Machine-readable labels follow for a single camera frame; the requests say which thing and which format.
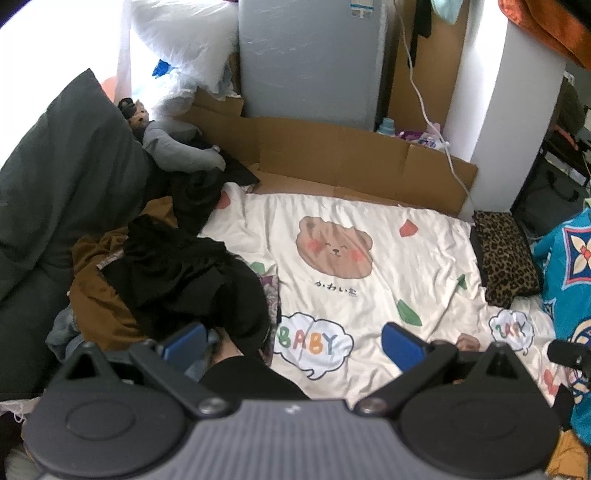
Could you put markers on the white plastic bag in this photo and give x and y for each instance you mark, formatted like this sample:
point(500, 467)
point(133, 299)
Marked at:
point(184, 41)

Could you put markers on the purple white refill pouch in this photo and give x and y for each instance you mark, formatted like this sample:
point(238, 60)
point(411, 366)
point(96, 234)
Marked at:
point(422, 138)

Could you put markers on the white printed blanket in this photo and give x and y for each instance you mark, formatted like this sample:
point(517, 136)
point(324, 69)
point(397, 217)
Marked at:
point(415, 277)

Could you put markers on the cardboard sheet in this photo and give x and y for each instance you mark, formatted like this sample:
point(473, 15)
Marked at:
point(323, 152)
point(438, 83)

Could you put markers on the blue denim garment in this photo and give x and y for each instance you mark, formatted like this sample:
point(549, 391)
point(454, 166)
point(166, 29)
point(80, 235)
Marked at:
point(64, 332)

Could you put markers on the purple floral cloth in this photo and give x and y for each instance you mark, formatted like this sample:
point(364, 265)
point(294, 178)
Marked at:
point(270, 295)

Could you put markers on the light teal garment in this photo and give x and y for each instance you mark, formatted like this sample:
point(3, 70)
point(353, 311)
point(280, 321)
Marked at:
point(445, 9)

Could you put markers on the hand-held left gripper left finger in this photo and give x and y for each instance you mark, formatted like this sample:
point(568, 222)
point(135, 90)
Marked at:
point(184, 344)

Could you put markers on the leopard print skirt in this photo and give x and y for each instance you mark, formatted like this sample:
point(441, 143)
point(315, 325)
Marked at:
point(508, 258)

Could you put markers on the mustard yellow cloth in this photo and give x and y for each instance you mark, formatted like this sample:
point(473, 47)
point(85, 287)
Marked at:
point(572, 457)

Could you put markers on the rust orange cloth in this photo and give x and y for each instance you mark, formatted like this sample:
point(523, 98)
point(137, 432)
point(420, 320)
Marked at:
point(554, 27)

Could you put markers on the black clothes pile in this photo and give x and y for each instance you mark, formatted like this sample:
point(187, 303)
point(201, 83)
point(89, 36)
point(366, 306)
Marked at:
point(184, 267)

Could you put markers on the dark grey pillow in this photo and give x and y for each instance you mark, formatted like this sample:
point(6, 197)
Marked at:
point(60, 175)

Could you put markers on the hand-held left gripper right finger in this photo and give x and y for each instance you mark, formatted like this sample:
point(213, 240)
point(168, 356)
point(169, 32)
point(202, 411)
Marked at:
point(404, 346)

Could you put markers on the black bag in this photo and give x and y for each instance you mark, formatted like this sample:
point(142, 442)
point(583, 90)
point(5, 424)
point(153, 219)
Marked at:
point(545, 198)

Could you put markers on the small bear plush with sunglasses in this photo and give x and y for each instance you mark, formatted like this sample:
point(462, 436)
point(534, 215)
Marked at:
point(137, 117)

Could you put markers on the black hanging garment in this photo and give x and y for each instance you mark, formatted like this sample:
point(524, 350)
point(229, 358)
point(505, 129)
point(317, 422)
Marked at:
point(421, 23)

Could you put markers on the light blue bottle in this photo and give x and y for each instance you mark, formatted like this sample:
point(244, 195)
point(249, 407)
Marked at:
point(388, 127)

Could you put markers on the grey cabinet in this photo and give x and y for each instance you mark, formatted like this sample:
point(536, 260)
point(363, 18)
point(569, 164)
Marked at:
point(314, 60)

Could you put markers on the teal printed blanket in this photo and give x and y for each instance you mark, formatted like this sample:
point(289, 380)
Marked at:
point(568, 277)

